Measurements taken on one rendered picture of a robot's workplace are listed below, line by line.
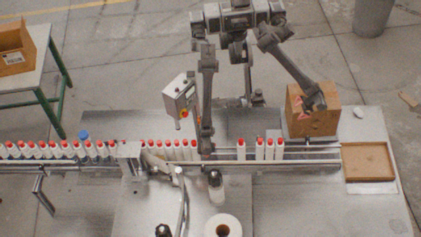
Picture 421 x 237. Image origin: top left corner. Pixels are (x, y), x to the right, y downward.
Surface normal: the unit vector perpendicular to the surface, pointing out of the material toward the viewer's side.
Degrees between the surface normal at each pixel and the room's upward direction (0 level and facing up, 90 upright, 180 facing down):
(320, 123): 90
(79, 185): 0
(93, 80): 0
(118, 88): 0
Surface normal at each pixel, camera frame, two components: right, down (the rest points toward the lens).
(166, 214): -0.07, -0.63
